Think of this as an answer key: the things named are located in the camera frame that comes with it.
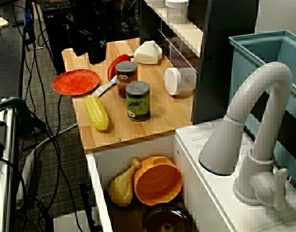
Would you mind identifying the red toy pepper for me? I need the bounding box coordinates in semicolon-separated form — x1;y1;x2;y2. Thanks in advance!
107;54;134;82

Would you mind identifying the blue cable connector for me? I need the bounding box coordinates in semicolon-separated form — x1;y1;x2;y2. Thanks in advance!
24;12;34;33

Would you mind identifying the yellow toy chicken drumstick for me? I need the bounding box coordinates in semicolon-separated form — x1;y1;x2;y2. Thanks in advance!
108;158;142;207

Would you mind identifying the small clear jar white lid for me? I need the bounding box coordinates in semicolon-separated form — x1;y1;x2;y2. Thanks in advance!
163;67;197;96
165;0;189;24

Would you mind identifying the green label toy can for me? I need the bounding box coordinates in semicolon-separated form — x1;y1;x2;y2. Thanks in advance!
125;81;150;122

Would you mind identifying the red round plate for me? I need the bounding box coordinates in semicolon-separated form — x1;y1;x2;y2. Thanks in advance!
52;69;101;97

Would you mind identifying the dark grey kitchen hutch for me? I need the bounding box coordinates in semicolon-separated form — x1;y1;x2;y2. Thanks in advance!
139;0;260;125

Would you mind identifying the teal plastic bin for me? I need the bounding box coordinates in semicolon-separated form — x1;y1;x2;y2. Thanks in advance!
229;30;296;194

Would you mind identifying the dark green tool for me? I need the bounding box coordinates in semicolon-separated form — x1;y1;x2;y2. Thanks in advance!
0;96;35;136

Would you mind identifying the black cabinet handle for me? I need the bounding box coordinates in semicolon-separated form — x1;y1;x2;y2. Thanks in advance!
78;181;96;232

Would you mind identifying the silver metal rail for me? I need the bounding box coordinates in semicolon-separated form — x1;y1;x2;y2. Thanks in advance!
0;99;20;232

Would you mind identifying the white toy kitchen sink unit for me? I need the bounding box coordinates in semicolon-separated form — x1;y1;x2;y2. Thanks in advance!
86;118;296;232

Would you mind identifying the white plastic bottle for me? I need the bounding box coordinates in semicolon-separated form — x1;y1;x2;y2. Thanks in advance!
133;40;163;65

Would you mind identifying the yellow toy corn cob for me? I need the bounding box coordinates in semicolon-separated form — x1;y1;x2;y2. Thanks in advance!
84;96;110;131

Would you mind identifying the orange toy bowl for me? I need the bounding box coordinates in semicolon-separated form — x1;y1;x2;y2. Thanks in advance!
133;156;184;206

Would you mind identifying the grey floor cable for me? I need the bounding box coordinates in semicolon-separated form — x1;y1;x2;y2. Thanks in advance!
34;123;78;152

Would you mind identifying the black floor cable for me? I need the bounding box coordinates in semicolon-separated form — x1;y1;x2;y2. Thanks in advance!
22;94;85;232

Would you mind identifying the grey toy faucet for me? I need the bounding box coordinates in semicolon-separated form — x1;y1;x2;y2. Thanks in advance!
198;61;294;211

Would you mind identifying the orange label toy can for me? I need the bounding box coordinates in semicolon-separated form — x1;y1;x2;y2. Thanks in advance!
115;61;138;98

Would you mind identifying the white power strip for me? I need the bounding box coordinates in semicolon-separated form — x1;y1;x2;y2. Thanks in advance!
16;149;36;210

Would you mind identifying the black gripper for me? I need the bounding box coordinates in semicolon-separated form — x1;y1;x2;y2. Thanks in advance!
68;9;107;65

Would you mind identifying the white box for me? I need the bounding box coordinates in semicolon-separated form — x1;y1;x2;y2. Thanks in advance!
53;210;100;232

